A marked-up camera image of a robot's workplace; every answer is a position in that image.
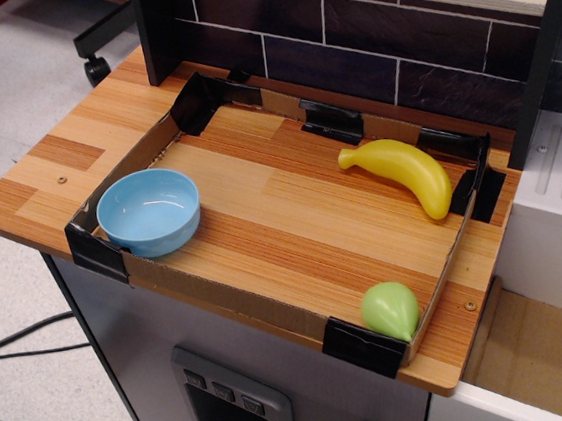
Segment black vertical post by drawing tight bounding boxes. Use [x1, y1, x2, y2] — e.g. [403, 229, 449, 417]
[507, 0, 562, 170]

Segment yellow plastic banana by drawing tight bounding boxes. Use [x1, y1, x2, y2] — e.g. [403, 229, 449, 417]
[337, 139, 453, 220]

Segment black caster wheel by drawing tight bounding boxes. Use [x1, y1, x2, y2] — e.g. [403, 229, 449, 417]
[84, 57, 111, 87]

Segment white toy sink drainboard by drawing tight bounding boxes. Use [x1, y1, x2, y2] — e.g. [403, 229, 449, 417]
[495, 111, 562, 308]

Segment cardboard fence with black tape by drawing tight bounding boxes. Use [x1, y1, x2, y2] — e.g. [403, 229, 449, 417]
[65, 73, 506, 390]

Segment black floor cable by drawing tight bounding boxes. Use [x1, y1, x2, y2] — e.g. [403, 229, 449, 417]
[0, 309, 92, 360]

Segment green plastic pear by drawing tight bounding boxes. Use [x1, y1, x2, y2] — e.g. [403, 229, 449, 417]
[360, 282, 420, 342]

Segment grey control panel with buttons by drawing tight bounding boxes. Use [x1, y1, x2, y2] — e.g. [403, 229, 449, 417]
[171, 346, 294, 421]

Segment light blue bowl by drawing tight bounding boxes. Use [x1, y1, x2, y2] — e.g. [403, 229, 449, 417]
[96, 168, 201, 259]

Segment black chair base leg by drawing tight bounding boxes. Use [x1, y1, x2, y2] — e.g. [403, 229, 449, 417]
[73, 0, 135, 59]

